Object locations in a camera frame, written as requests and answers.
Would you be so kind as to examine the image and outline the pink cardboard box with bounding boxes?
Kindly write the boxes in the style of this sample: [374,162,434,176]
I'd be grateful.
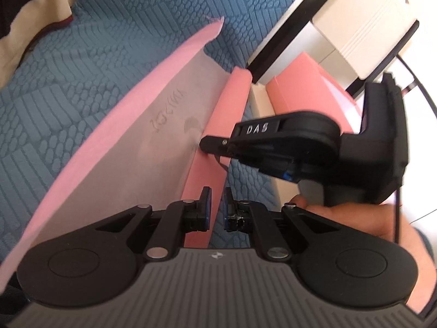
[265,52,363,134]

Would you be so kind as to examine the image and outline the pink cloth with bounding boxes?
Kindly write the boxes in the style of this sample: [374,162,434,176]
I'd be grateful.
[0,16,254,282]

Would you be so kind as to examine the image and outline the black cable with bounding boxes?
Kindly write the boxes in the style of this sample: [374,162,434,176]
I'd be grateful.
[394,178,406,245]

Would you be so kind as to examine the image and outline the person's right forearm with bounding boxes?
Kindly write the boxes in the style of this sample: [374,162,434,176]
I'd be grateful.
[401,242,437,315]

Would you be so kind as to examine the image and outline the blue textured bed cover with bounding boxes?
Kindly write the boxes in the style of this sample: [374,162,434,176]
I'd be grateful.
[0,0,328,257]

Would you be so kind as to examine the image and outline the striped blanket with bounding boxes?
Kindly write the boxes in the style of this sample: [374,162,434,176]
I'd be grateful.
[0,0,87,89]

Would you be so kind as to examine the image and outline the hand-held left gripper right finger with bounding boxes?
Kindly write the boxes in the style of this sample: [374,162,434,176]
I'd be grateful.
[222,187,339,262]

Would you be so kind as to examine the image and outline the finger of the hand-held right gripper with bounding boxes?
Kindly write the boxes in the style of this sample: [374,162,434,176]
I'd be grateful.
[199,135,240,157]
[238,153,303,183]

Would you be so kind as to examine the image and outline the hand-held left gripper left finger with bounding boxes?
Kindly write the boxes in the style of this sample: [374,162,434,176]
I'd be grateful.
[94,186,214,260]

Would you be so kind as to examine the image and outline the grey curved metal frame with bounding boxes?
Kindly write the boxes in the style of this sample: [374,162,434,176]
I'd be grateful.
[392,53,437,117]

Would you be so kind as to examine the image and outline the white folding chair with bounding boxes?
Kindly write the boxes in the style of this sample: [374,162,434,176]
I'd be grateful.
[247,0,420,98]

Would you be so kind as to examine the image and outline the person's right hand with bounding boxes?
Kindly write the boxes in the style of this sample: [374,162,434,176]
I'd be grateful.
[290,194,422,258]

